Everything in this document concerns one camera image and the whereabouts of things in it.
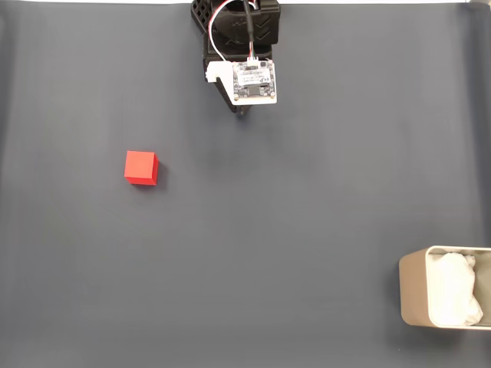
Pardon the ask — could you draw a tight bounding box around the red cube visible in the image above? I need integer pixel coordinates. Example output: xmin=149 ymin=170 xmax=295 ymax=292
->
xmin=124 ymin=149 xmax=160 ymax=187

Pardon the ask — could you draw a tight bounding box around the beige box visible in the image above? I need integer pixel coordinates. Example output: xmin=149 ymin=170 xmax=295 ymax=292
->
xmin=398 ymin=245 xmax=491 ymax=330

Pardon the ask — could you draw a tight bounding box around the blue-grey table mat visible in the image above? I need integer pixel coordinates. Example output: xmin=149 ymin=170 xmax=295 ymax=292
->
xmin=0 ymin=2 xmax=491 ymax=368

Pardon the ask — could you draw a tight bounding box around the white crumpled cloth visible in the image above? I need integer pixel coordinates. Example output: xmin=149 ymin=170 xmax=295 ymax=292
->
xmin=427 ymin=251 xmax=484 ymax=327

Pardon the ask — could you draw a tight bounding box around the red and white wire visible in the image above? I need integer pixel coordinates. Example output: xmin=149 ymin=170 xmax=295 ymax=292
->
xmin=206 ymin=0 xmax=264 ymax=64

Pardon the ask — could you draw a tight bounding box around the white wrist camera board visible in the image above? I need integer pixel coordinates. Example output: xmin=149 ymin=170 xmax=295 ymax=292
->
xmin=206 ymin=59 xmax=278 ymax=106

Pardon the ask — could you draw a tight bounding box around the black camera cable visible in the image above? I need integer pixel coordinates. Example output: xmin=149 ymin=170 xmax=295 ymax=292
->
xmin=242 ymin=0 xmax=257 ymax=58

